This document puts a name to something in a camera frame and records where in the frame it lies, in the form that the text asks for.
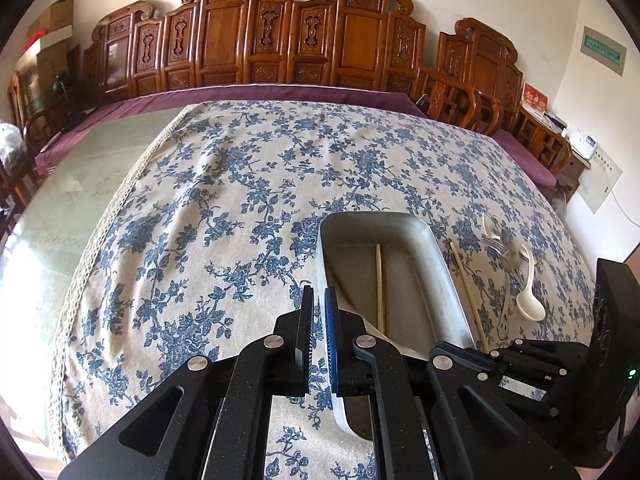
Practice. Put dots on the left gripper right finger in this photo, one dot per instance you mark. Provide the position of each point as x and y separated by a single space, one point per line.
332 323

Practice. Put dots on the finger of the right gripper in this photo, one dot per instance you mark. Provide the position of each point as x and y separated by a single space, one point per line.
492 363

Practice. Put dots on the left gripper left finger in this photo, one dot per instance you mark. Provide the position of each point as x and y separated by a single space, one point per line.
302 352

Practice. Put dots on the pale chopstick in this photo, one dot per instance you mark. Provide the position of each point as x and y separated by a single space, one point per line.
469 298
380 294

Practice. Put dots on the metal rectangular tray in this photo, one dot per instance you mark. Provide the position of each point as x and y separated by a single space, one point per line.
422 304

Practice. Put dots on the steel fork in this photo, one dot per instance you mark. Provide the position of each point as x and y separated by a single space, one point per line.
491 231
500 249

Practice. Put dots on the blue floral tablecloth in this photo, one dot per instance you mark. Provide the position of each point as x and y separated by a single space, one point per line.
213 236

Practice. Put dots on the red card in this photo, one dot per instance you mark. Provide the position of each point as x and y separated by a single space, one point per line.
534 98

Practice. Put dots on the carved wooden bench back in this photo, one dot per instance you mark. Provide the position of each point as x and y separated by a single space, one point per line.
357 44

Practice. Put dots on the steel smiley handle spoon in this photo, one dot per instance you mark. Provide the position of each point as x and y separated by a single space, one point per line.
503 320

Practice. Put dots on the white wall panel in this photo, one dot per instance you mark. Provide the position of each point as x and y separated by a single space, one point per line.
596 183

